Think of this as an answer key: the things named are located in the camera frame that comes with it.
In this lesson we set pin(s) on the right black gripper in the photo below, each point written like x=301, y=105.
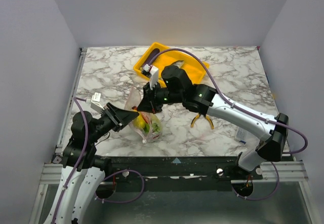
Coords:
x=153, y=98

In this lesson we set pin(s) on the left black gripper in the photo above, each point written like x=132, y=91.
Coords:
x=119, y=117

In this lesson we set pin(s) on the orange carrot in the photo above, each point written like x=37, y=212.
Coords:
x=146, y=117

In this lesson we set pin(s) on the clear zip top bag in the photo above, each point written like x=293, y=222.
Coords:
x=133, y=100

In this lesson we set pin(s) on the green celery stalk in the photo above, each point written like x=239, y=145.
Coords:
x=156, y=127

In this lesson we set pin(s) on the yellow squash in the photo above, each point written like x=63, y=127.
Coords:
x=139, y=123

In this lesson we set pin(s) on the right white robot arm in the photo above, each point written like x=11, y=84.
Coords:
x=205, y=100

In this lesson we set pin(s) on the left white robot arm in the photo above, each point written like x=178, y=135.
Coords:
x=82, y=169

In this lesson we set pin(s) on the small clear plastic bag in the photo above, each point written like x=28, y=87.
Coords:
x=241, y=136

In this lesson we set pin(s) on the grey toy fish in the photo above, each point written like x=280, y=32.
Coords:
x=178, y=63

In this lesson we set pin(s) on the purple eggplant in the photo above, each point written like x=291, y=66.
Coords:
x=153, y=53

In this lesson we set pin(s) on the yellow plastic tray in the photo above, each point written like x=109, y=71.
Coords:
x=192, y=67

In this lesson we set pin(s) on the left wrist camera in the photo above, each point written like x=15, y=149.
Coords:
x=94, y=102

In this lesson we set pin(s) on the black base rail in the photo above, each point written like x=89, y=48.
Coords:
x=173, y=174

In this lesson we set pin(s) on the aluminium extrusion frame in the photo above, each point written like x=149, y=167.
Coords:
x=282, y=171

